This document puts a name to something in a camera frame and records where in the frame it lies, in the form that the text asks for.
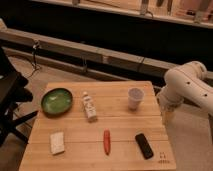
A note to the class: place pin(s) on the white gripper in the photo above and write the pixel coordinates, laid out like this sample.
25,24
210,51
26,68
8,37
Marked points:
167,112

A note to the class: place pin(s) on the red pepper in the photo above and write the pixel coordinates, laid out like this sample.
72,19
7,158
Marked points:
107,142

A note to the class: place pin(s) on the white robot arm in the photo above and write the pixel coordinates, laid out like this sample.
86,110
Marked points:
185,82

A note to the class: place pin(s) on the white paper cup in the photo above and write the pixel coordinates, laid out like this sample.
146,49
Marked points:
135,97

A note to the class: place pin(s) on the black remote control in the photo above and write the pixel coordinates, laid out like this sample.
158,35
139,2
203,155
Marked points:
144,146

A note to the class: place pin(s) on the white squeeze bottle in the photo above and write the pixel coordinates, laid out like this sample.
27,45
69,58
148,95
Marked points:
89,107

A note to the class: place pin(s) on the green bowl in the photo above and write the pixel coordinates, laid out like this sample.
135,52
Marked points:
56,101

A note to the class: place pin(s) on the white sponge block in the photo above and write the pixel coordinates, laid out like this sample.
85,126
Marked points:
57,143

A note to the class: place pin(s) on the black chair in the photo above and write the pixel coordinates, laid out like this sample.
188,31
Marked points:
12,91

